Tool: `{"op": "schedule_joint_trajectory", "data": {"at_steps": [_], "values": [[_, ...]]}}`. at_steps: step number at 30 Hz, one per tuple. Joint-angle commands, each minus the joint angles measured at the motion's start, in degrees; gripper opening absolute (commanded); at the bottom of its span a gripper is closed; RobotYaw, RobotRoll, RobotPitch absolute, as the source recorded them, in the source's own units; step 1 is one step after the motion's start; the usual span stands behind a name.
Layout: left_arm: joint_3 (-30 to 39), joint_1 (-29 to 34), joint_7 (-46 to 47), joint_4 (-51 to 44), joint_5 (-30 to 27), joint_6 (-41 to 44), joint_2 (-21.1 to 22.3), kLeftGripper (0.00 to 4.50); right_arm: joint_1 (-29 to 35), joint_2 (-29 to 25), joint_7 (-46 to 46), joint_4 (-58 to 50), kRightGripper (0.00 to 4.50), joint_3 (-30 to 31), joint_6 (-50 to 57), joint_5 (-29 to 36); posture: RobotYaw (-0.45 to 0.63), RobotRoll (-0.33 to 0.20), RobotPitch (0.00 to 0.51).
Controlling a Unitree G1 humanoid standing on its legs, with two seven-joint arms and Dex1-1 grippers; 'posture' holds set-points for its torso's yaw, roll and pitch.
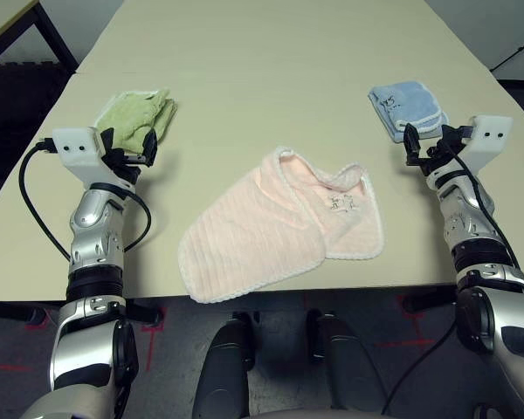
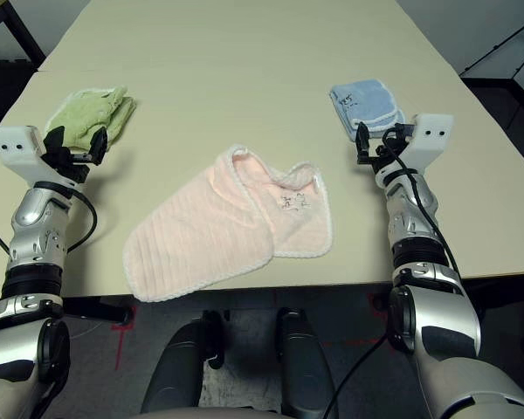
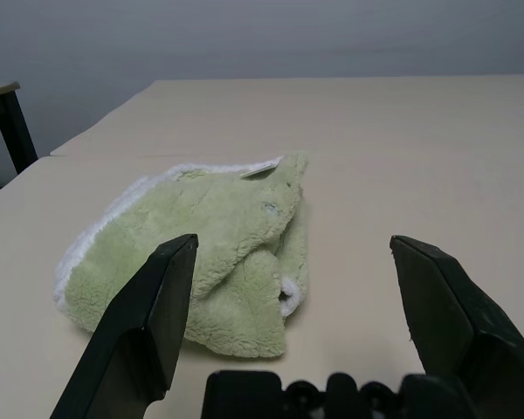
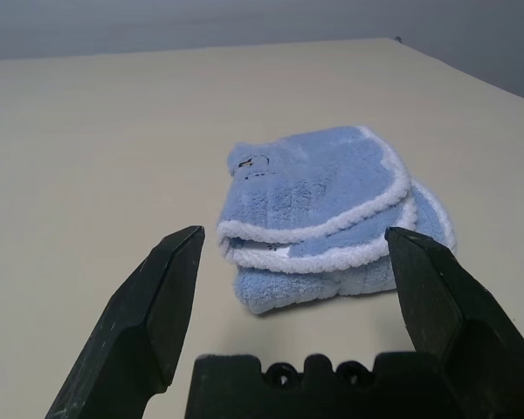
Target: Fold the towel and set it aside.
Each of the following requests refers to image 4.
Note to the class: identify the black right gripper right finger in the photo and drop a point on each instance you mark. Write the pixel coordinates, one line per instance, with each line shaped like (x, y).
(454, 314)

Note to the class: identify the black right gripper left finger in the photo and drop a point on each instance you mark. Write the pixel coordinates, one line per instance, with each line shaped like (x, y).
(131, 323)

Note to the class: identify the folded blue towel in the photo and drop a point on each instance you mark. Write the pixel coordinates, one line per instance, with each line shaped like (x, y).
(314, 187)

